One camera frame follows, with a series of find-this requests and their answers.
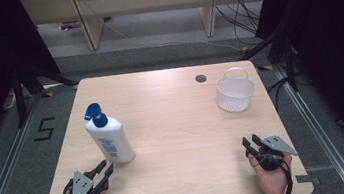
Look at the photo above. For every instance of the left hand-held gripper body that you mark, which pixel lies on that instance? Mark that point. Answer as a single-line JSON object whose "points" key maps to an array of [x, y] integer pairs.
{"points": [[81, 189]]}

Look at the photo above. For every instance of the white bottle with blue pump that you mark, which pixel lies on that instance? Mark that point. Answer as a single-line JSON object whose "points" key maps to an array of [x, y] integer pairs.
{"points": [[111, 138]]}

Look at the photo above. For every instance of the person's right hand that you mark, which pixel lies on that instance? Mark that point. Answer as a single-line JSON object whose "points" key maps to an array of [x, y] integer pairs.
{"points": [[273, 181]]}

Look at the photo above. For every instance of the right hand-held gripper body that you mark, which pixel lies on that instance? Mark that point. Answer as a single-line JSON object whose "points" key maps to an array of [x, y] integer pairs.
{"points": [[275, 145]]}

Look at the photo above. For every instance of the clear plastic cup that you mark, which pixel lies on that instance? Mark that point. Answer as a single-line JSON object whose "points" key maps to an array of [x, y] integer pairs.
{"points": [[235, 93]]}

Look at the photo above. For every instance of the small pink object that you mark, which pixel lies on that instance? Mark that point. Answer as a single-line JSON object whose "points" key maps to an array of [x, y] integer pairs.
{"points": [[69, 25]]}

